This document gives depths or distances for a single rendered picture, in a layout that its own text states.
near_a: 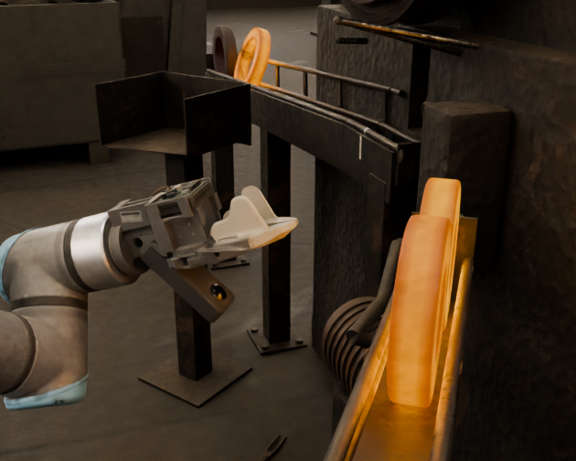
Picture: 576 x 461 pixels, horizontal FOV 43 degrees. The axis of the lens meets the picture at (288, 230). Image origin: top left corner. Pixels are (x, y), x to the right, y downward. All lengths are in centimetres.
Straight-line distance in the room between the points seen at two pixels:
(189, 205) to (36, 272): 21
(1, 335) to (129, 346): 121
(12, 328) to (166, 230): 19
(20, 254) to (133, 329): 118
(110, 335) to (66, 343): 119
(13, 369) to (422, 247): 46
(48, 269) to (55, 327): 7
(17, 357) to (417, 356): 44
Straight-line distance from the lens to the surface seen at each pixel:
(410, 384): 57
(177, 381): 182
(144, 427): 170
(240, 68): 211
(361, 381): 54
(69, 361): 88
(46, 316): 88
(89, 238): 85
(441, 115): 99
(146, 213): 83
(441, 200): 71
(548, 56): 99
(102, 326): 211
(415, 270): 55
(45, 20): 345
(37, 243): 90
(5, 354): 81
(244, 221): 78
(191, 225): 80
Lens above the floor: 101
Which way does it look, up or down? 22 degrees down
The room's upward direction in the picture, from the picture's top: straight up
